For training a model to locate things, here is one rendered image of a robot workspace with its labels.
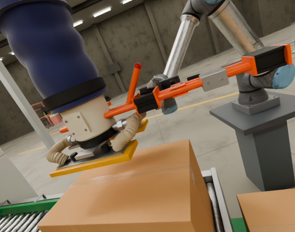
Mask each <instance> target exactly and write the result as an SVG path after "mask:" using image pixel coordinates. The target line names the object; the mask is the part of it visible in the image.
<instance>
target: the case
mask: <svg viewBox="0 0 295 232"><path fill-rule="evenodd" d="M37 227H38V228H39V230H40V231H41V232H216V230H215V224H214V218H213V212H212V204H211V199H210V196H209V193H208V190H207V187H206V184H205V182H204V179H203V176H202V174H201V170H200V168H199V165H198V162H197V160H196V157H195V154H194V151H193V148H192V145H191V142H190V140H189V139H184V140H180V141H176V142H171V143H167V144H162V145H157V146H153V147H148V148H144V149H140V150H136V151H135V152H134V154H133V156H132V158H131V160H129V161H125V162H120V163H116V164H111V165H107V166H103V167H98V168H93V169H88V170H84V171H83V172H82V173H81V174H80V175H79V177H78V178H77V179H76V180H75V181H74V183H73V184H72V185H71V186H70V187H69V188H68V190H67V191H66V192H65V193H64V194H63V196H62V197H61V198H60V199H59V200H58V201H57V203H56V204H55V205H54V206H53V207H52V208H51V209H50V211H49V212H48V213H47V214H46V215H45V217H44V218H43V219H42V220H41V221H40V222H39V224H38V225H37Z"/></svg>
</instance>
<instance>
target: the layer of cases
mask: <svg viewBox="0 0 295 232"><path fill-rule="evenodd" d="M236 196H237V199H238V202H239V206H240V209H241V213H242V217H243V220H244V223H245V227H246V230H247V232H295V188H294V189H284V190H275V191H262V192H253V193H244V194H237V195H236Z"/></svg>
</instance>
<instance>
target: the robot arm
mask: <svg viewBox="0 0 295 232"><path fill-rule="evenodd" d="M204 13H205V14H206V15H207V16H208V17H209V18H210V19H211V20H212V21H213V23H214V24H215V25H216V26H217V28H218V29H219V30H220V31H221V32H222V34H223V35H224V36H225V37H226V39H227V40H228V41H229V42H230V44H231V45H232V46H233V47H234V48H235V49H236V51H237V52H238V53H239V54H240V56H241V57H242V56H243V55H245V54H248V53H250V52H254V51H256V50H259V49H261V48H264V47H265V46H264V45H263V43H262V42H261V41H260V39H259V38H258V36H257V35H256V34H255V33H254V31H253V30H252V28H251V27H250V26H249V24H248V23H247V22H246V20H245V19H244V17H243V16H242V15H241V13H240V12H239V11H238V9H237V8H236V7H235V5H234V4H233V3H232V1H231V0H188V2H187V4H186V6H185V8H184V10H183V12H182V14H181V17H180V20H181V25H180V28H179V31H178V34H177V36H176V39H175V42H174V45H173V48H172V50H171V53H170V56H169V59H168V62H167V64H166V67H165V70H164V73H163V74H157V75H155V76H154V77H153V79H151V81H150V82H149V83H148V84H147V85H145V86H142V87H141V88H139V90H140V93H142V92H144V91H147V90H149V89H152V88H155V87H156V86H158V87H159V90H160V91H162V90H165V89H168V88H170V87H171V85H174V84H177V83H180V79H179V76H178V72H179V69H180V67H181V64H182V61H183V58H184V56H185V53H186V51H187V48H188V45H189V42H190V39H191V37H192V34H193V31H194V29H195V27H196V26H197V25H199V23H200V20H201V18H202V16H203V15H204ZM294 77H295V66H294V64H290V65H285V66H282V67H279V68H276V69H273V70H270V71H267V72H264V73H261V74H258V75H256V76H253V75H250V74H247V73H244V72H243V73H240V74H238V75H236V80H237V84H238V89H239V97H238V103H239V104H242V105H252V104H258V103H262V102H264V101H266V100H267V99H268V93H267V92H266V91H265V89H264V88H268V89H284V88H286V87H288V86H289V85H290V84H291V83H292V81H293V79H294ZM159 109H161V110H162V113H163V114H164V115H168V114H171V113H173V112H175V111H176V110H177V109H178V107H177V103H176V101H175V98H172V97H169V98H166V99H164V100H163V103H162V106H161V108H159V107H158V108H157V109H156V110H159Z"/></svg>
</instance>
